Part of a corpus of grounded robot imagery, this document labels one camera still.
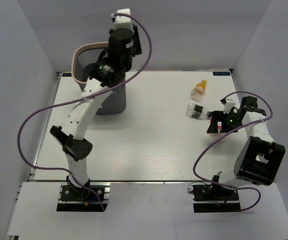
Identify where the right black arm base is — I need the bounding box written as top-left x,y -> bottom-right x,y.
187,181 -> 241,214

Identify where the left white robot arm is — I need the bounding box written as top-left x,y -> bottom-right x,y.
50,24 -> 142,200

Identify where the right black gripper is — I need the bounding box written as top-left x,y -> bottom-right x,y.
207,110 -> 244,133

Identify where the clear bottle red label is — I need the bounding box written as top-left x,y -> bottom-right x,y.
209,121 -> 224,141

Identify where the small bottle yellow cap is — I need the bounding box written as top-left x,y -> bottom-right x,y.
190,79 -> 208,102

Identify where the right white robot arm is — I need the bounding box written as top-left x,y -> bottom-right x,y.
207,96 -> 286,200

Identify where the clear bottle black label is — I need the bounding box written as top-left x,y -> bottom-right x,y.
186,103 -> 212,120

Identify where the grey mesh waste bin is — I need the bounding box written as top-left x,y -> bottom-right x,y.
71,42 -> 127,116

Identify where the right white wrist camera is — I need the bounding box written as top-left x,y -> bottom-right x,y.
220,98 -> 236,114

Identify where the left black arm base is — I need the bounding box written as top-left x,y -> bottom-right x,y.
56,182 -> 110,213

